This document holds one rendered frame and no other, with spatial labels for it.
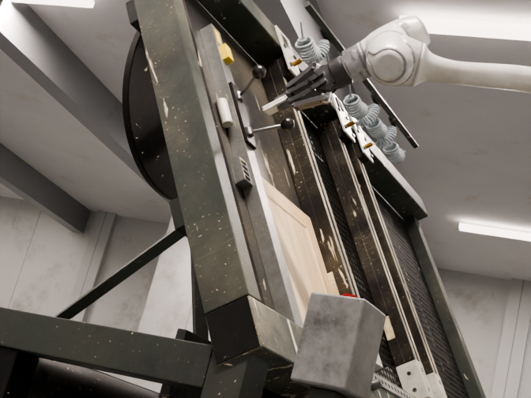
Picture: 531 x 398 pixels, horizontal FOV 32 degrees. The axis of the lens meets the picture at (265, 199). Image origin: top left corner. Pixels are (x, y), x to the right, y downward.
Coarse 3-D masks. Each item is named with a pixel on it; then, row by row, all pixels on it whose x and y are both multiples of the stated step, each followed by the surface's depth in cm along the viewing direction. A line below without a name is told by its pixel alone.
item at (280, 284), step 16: (208, 32) 257; (208, 48) 254; (224, 64) 251; (224, 80) 247; (224, 96) 245; (240, 128) 239; (240, 144) 237; (256, 160) 238; (256, 176) 232; (256, 192) 228; (256, 208) 227; (256, 224) 225; (272, 224) 226; (272, 240) 221; (272, 256) 219; (272, 272) 218; (272, 288) 216; (288, 288) 216; (288, 304) 212
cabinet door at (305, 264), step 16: (272, 192) 246; (272, 208) 240; (288, 208) 253; (288, 224) 248; (304, 224) 260; (288, 240) 241; (304, 240) 254; (288, 256) 235; (304, 256) 248; (320, 256) 261; (288, 272) 229; (304, 272) 241; (320, 272) 254; (304, 288) 235; (320, 288) 248; (304, 304) 230
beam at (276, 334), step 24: (216, 312) 190; (240, 312) 187; (264, 312) 192; (216, 336) 188; (240, 336) 185; (264, 336) 186; (288, 336) 199; (216, 360) 186; (288, 360) 193; (288, 384) 204
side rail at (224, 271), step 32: (160, 0) 234; (160, 32) 229; (160, 64) 225; (192, 64) 222; (160, 96) 221; (192, 96) 216; (192, 128) 213; (192, 160) 209; (192, 192) 205; (224, 192) 203; (192, 224) 202; (224, 224) 198; (192, 256) 199; (224, 256) 195; (224, 288) 192; (256, 288) 194
